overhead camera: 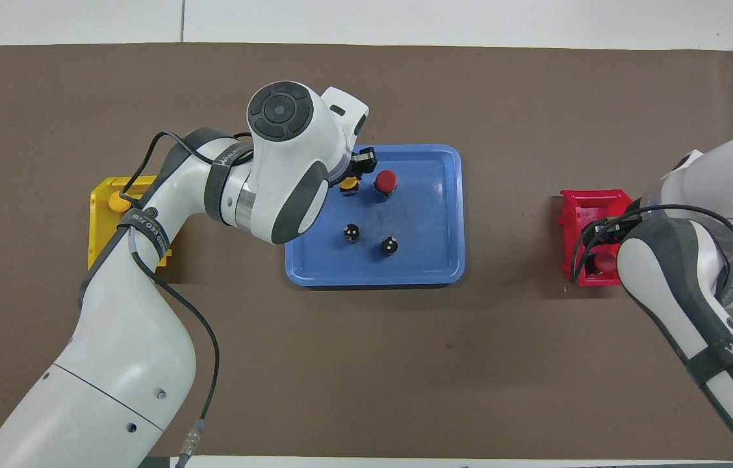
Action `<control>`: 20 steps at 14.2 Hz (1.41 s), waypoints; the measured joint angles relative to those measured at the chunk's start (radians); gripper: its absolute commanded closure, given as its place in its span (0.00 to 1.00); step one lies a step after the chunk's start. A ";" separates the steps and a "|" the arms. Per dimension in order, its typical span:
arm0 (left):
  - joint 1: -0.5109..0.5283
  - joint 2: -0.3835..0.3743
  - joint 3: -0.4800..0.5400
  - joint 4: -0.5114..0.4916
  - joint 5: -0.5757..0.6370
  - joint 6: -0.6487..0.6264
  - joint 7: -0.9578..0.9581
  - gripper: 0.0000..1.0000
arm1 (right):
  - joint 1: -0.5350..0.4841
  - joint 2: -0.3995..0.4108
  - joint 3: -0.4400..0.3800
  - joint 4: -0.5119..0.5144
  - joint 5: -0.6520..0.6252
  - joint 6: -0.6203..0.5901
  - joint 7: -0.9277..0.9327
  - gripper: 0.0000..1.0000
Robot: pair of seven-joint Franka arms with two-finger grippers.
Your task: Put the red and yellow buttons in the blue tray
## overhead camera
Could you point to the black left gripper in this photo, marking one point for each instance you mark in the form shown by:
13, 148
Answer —
348, 164

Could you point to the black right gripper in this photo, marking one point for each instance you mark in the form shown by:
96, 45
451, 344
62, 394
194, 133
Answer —
613, 229

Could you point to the yellow push button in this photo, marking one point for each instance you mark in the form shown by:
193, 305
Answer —
348, 186
118, 203

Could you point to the red push button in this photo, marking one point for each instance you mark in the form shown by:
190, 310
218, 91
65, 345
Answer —
605, 262
386, 179

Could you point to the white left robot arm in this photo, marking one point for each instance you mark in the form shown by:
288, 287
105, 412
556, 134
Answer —
119, 364

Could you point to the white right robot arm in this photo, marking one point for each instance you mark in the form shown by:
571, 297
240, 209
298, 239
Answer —
665, 260

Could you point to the blue plastic tray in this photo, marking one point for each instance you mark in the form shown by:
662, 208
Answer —
425, 214

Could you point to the red plastic bin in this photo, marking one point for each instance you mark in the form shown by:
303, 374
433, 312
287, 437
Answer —
584, 208

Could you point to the small black knob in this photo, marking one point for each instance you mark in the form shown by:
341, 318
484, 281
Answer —
390, 245
351, 232

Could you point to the brown paper table mat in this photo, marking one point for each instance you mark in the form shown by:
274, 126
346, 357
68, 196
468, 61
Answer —
405, 377

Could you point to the yellow plastic bin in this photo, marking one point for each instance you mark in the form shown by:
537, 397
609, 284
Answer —
101, 234

